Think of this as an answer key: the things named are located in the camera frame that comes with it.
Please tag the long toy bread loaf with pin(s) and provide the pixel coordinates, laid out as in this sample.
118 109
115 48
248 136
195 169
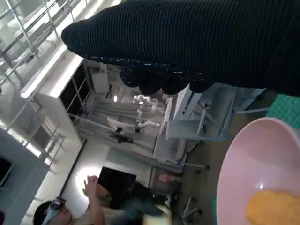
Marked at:
274 208

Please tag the pink bowl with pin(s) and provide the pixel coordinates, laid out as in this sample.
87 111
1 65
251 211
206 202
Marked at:
246 152

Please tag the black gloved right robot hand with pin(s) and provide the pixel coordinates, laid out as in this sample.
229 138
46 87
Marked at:
187 35

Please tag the metal pipe rack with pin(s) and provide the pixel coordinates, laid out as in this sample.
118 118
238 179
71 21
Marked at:
25 30

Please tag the green cutting mat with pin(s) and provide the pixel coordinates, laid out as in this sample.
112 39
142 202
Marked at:
286 110

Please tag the person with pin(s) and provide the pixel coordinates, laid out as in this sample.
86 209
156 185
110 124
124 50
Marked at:
93 206
166 178

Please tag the black monitor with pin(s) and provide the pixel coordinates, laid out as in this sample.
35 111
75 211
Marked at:
114 178

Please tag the white cabinet with dark panes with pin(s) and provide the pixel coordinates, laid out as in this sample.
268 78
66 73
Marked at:
51 98

